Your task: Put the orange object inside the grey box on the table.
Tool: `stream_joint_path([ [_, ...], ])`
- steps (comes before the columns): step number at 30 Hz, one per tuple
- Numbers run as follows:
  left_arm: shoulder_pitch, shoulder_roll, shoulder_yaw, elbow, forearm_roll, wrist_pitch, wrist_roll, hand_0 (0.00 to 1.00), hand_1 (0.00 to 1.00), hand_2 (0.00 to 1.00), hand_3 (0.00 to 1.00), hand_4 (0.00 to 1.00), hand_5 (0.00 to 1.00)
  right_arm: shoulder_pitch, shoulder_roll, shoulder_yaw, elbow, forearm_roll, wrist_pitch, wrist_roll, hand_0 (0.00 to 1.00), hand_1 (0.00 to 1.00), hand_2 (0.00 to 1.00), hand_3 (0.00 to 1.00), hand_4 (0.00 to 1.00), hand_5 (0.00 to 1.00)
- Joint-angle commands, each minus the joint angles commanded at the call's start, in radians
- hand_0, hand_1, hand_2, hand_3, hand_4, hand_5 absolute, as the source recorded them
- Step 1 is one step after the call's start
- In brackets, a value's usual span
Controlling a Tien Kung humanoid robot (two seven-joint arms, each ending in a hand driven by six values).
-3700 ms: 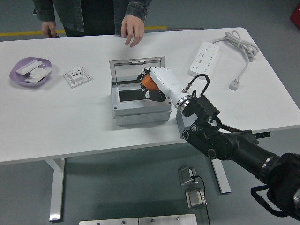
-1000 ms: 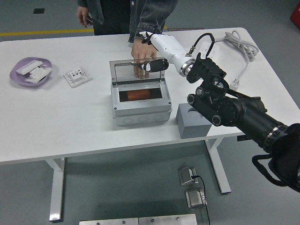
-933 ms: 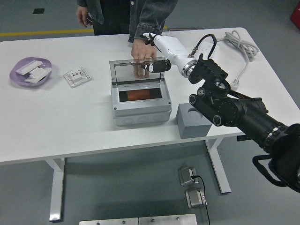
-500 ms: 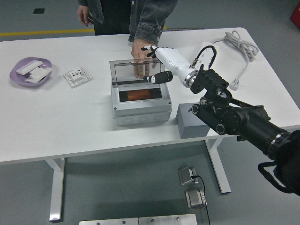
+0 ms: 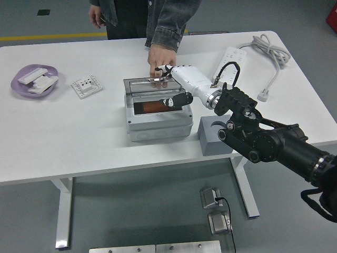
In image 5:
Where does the person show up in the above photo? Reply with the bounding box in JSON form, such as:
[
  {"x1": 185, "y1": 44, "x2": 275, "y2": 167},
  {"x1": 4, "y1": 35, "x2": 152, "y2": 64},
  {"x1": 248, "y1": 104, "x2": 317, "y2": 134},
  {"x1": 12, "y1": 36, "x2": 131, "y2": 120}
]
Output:
[{"x1": 88, "y1": 0, "x2": 202, "y2": 53}]

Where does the grey junction box with lid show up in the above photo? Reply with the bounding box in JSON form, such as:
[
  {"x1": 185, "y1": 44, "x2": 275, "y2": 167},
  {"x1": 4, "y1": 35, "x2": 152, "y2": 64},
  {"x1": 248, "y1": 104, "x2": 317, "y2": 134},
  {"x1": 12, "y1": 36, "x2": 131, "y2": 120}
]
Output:
[{"x1": 123, "y1": 77, "x2": 194, "y2": 143}]

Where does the white wall socket panel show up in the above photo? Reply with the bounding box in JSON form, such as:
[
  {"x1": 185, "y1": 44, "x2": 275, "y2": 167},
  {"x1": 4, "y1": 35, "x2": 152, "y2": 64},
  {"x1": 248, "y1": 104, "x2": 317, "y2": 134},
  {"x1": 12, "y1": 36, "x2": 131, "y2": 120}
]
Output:
[{"x1": 71, "y1": 74, "x2": 104, "y2": 100}]

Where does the silver metal plate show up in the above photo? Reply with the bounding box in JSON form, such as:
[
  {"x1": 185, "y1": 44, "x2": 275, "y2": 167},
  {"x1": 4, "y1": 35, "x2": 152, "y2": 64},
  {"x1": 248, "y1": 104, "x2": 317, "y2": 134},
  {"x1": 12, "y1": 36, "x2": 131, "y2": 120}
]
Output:
[
  {"x1": 155, "y1": 240, "x2": 222, "y2": 253},
  {"x1": 88, "y1": 245, "x2": 156, "y2": 253}
]

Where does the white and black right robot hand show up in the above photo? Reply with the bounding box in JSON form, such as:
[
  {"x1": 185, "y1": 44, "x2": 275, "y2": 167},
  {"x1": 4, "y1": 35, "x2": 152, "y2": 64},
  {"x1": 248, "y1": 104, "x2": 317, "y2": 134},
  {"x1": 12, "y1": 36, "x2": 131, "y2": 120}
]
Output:
[{"x1": 154, "y1": 64, "x2": 221, "y2": 109}]

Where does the white plastic clip piece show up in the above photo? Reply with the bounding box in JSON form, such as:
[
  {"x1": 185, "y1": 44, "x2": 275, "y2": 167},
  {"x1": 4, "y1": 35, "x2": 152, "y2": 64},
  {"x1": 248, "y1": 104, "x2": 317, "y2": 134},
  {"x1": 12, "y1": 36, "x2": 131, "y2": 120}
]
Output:
[
  {"x1": 33, "y1": 74, "x2": 59, "y2": 89},
  {"x1": 27, "y1": 84, "x2": 52, "y2": 94}
]

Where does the black floor cable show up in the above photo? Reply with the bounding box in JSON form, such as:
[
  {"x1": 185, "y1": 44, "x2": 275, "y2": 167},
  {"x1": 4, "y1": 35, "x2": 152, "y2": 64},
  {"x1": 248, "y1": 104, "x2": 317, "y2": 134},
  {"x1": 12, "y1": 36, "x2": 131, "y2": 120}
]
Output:
[{"x1": 214, "y1": 197, "x2": 237, "y2": 253}]

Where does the metal floor socket box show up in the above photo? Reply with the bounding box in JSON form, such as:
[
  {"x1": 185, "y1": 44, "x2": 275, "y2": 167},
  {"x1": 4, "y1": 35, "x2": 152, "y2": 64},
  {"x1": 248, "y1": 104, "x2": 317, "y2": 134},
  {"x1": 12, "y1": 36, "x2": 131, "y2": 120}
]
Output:
[
  {"x1": 199, "y1": 187, "x2": 224, "y2": 210},
  {"x1": 207, "y1": 212, "x2": 234, "y2": 235}
]

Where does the dark floor strip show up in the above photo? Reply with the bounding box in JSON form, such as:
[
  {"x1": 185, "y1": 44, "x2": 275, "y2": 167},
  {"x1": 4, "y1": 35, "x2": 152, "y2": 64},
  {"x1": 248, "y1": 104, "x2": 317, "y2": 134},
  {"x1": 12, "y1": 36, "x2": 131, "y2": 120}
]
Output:
[{"x1": 189, "y1": 31, "x2": 229, "y2": 36}]

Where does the white power strip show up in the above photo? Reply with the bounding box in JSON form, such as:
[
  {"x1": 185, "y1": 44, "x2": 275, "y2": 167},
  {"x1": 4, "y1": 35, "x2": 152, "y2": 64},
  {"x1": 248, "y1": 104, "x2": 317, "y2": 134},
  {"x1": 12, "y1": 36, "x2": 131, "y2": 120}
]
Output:
[{"x1": 212, "y1": 46, "x2": 247, "y2": 85}]

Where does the purple plate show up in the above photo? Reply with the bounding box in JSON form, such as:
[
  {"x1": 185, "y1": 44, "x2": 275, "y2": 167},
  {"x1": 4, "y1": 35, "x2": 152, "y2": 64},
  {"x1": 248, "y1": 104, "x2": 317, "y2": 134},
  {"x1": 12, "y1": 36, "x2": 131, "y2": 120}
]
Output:
[{"x1": 10, "y1": 64, "x2": 59, "y2": 99}]

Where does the person's right hand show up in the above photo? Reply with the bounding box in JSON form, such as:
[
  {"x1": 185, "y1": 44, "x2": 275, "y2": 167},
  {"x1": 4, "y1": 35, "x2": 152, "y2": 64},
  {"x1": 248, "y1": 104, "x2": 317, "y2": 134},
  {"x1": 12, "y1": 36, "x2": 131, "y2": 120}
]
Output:
[{"x1": 88, "y1": 4, "x2": 106, "y2": 29}]

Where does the orange cylinder object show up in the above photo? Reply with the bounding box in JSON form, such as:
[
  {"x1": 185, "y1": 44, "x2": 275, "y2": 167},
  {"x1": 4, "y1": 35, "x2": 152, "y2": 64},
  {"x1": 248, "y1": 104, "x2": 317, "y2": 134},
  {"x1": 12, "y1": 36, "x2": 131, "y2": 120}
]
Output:
[{"x1": 142, "y1": 99, "x2": 169, "y2": 113}]

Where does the white power cable with plug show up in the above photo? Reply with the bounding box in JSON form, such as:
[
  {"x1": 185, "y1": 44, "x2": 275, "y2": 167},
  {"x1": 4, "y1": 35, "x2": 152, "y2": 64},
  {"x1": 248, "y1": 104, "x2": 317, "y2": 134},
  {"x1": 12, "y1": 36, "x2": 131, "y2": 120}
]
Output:
[{"x1": 236, "y1": 34, "x2": 292, "y2": 102}]

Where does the person's left hand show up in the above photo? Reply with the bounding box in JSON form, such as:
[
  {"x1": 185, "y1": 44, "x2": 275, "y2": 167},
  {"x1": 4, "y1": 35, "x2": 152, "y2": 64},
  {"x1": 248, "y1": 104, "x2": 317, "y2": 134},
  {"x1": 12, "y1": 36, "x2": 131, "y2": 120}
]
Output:
[{"x1": 146, "y1": 43, "x2": 177, "y2": 89}]

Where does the long white plastic strip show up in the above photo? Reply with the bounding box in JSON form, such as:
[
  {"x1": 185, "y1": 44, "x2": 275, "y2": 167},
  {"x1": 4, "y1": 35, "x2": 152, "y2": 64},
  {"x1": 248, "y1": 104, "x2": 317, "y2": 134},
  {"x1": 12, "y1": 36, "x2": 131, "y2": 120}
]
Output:
[{"x1": 17, "y1": 67, "x2": 48, "y2": 85}]

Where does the red box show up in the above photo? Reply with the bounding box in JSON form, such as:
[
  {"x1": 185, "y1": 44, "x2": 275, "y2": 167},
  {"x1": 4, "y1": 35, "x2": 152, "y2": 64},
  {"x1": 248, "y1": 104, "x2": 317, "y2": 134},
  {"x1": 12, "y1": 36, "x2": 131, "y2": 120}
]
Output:
[{"x1": 325, "y1": 6, "x2": 337, "y2": 27}]

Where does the yellow floor tape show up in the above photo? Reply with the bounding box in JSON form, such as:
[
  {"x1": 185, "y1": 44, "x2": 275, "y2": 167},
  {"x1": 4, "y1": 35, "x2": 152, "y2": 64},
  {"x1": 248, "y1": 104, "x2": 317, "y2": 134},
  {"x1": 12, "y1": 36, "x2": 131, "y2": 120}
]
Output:
[{"x1": 0, "y1": 28, "x2": 189, "y2": 42}]

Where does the white table leg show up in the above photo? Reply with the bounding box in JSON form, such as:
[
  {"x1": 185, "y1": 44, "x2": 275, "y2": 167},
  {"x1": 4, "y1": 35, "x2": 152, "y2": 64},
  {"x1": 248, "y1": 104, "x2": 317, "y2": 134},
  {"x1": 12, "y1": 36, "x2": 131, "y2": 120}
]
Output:
[
  {"x1": 229, "y1": 157, "x2": 260, "y2": 219},
  {"x1": 51, "y1": 177, "x2": 74, "y2": 250}
]

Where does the grey cube block with hole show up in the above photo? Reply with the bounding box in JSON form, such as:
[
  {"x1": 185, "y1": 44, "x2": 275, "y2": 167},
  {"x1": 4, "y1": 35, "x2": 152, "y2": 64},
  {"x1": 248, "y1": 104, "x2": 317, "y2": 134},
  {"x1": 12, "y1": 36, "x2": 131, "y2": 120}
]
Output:
[{"x1": 197, "y1": 115, "x2": 237, "y2": 157}]

